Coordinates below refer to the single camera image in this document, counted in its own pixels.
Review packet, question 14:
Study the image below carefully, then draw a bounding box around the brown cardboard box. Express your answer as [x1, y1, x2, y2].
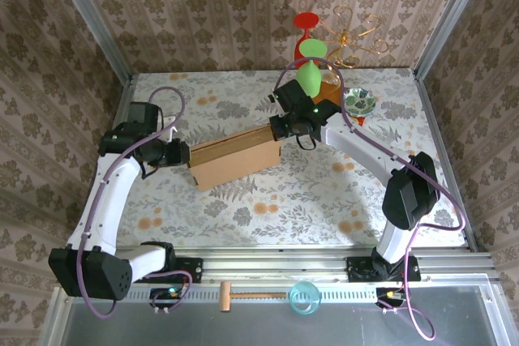
[188, 123, 283, 192]

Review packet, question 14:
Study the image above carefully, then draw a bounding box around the wooden stand base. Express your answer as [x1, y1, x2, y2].
[311, 80, 345, 106]

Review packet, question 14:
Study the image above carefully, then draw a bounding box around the green wine glass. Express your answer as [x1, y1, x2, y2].
[294, 37, 328, 98]

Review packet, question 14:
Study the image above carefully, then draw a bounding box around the leaf pattern ceramic bowl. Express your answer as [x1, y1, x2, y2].
[342, 87, 376, 117]

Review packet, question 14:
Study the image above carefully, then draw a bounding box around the red wine glass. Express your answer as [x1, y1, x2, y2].
[292, 12, 325, 63]

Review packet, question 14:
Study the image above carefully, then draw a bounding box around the small circuit board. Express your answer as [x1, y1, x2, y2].
[149, 287, 183, 309]
[375, 287, 406, 309]

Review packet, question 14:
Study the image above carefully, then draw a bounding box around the wooden mallet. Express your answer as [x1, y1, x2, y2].
[219, 280, 287, 314]

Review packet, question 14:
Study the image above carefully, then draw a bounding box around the blue glass cup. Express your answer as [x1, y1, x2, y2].
[288, 280, 322, 317]

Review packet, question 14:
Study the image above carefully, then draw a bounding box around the grey metal sheet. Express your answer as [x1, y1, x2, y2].
[38, 284, 519, 346]

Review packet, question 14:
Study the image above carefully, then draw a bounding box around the right wrist camera unit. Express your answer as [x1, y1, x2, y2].
[271, 79, 306, 111]

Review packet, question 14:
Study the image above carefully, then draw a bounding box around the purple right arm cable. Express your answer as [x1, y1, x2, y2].
[273, 58, 466, 341]

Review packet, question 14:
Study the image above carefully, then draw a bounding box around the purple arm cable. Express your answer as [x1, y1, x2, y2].
[273, 58, 466, 341]
[76, 86, 188, 318]

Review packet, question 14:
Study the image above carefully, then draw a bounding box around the gold wire glass stand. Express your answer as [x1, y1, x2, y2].
[320, 4, 391, 96]

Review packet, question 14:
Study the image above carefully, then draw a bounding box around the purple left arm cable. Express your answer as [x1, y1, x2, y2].
[76, 86, 188, 318]

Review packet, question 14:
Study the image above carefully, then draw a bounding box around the aluminium mounting rail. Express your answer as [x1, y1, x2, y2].
[56, 246, 498, 284]

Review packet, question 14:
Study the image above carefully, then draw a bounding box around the slotted cable duct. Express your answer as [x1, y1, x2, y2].
[72, 285, 380, 303]

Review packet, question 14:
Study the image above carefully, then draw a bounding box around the aluminium frame post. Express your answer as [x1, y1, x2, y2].
[413, 0, 486, 78]
[47, 0, 133, 79]

